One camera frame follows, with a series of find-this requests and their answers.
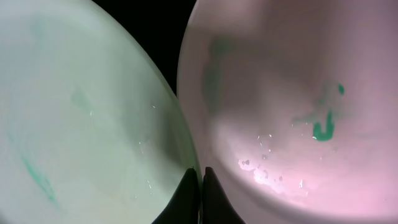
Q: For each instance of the mint plate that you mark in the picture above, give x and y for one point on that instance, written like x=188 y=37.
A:
x=90 y=130

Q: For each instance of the white plate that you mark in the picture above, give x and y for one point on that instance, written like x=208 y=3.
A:
x=293 y=103

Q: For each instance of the black round tray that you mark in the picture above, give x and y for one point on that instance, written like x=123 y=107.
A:
x=157 y=25

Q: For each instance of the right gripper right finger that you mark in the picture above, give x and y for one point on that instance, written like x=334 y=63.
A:
x=216 y=207

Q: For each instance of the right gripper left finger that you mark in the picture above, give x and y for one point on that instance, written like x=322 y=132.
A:
x=183 y=207

